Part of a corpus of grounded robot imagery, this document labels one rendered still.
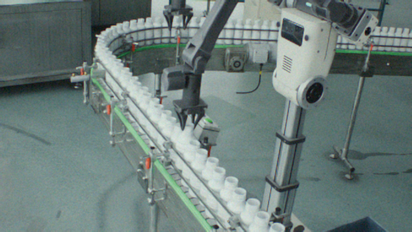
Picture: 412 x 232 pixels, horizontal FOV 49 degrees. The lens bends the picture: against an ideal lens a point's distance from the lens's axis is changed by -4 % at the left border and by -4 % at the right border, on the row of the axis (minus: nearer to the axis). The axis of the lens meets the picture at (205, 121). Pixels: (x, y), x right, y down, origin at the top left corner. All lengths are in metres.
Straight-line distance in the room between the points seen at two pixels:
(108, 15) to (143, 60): 3.79
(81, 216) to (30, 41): 2.03
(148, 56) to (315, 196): 1.55
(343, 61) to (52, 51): 2.68
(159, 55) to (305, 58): 1.34
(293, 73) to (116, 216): 1.62
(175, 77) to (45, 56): 3.27
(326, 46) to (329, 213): 1.66
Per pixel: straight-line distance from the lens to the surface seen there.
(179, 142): 1.59
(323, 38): 1.93
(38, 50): 4.63
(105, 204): 3.21
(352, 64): 3.48
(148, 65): 3.03
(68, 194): 3.32
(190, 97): 1.52
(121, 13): 6.80
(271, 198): 2.32
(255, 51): 3.00
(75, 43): 4.68
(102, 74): 2.35
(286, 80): 2.03
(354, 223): 1.71
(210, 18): 1.47
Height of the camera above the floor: 1.92
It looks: 27 degrees down
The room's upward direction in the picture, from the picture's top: 5 degrees clockwise
